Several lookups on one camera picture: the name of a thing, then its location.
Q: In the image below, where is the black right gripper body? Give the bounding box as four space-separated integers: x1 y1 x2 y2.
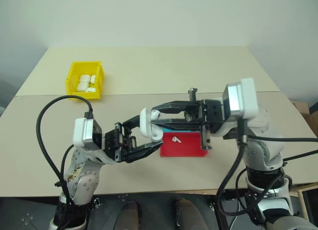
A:
183 86 225 151

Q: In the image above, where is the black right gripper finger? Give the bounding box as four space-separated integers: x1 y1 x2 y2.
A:
151 117 202 132
151 99 201 115

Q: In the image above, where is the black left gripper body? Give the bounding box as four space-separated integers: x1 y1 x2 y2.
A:
102 122 138 164

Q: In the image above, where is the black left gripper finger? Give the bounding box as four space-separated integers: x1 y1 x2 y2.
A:
124 141 164 164
121 115 142 132

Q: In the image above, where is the yellow plastic bin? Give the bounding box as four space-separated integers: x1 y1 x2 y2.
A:
65 61 105 101

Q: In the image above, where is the red flat tray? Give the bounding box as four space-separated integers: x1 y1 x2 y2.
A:
159 131 208 158

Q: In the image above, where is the dark rounded shape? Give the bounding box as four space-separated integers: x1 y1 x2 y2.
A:
116 201 139 230
174 198 202 230

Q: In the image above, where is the brown cardboard box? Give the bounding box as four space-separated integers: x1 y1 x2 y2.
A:
290 100 318 138

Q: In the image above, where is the black metal floor platform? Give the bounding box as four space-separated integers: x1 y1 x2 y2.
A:
0 192 224 230

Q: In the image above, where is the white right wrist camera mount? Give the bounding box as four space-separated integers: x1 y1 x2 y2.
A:
222 77 259 121

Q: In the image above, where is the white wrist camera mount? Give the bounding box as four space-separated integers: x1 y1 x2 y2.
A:
222 77 259 121
73 117 103 150

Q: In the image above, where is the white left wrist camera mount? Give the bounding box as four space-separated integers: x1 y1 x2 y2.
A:
73 117 103 150

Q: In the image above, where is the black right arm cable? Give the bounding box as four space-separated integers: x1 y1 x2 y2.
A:
244 135 318 143
215 117 251 230

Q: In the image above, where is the light wooden frame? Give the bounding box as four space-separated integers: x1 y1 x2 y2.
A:
289 181 318 220

